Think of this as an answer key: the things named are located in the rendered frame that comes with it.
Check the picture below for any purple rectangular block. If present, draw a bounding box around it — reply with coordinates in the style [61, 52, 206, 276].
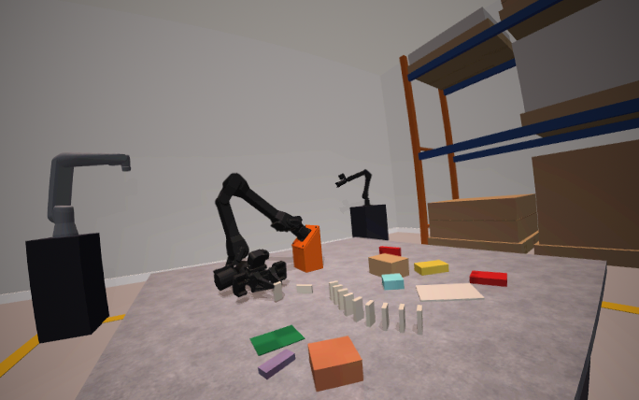
[258, 349, 295, 379]

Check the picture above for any teal rectangular block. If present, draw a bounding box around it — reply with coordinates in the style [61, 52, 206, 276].
[381, 273, 405, 290]

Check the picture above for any green flat slab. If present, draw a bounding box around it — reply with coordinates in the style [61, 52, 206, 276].
[249, 325, 305, 356]

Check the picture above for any yellow flat block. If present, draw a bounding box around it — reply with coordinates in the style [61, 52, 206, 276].
[414, 260, 449, 276]

